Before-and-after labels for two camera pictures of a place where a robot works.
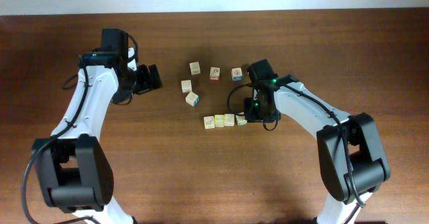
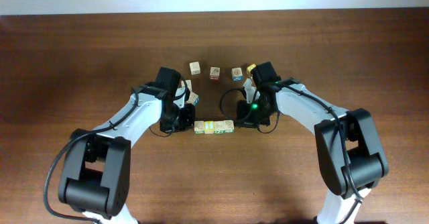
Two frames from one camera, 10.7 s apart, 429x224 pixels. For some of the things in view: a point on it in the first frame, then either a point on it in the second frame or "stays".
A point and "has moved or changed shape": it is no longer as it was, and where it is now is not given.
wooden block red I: x=240 y=120 has moved or changed shape
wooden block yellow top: x=219 y=120 → x=209 y=127
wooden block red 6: x=214 y=73 stays
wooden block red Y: x=186 y=86 stays
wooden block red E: x=194 y=68 stays
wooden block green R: x=209 y=122 → x=199 y=127
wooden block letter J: x=229 y=119 → x=219 y=127
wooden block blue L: x=192 y=98 stays
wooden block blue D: x=236 y=74 stays
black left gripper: x=145 y=84 → x=186 y=124
